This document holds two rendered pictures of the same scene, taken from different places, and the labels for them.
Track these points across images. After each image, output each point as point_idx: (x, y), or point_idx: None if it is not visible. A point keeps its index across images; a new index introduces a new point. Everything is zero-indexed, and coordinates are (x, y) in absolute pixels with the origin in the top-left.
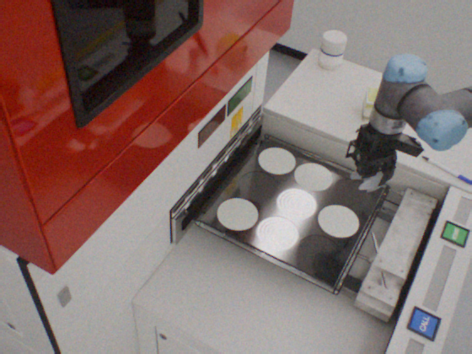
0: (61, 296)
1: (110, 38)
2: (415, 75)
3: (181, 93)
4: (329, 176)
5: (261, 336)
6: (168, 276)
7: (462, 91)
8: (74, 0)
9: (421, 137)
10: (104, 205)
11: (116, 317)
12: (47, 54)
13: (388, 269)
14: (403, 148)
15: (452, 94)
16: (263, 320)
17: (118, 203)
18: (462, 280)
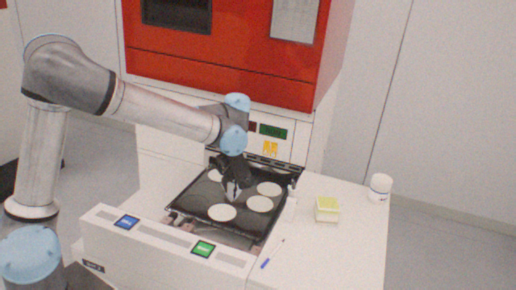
0: None
1: (162, 3)
2: (226, 97)
3: (197, 61)
4: (263, 210)
5: (150, 200)
6: (187, 171)
7: (220, 113)
8: None
9: None
10: (148, 68)
11: (164, 158)
12: None
13: (181, 229)
14: (232, 167)
15: (215, 110)
16: (160, 200)
17: (155, 76)
18: (160, 246)
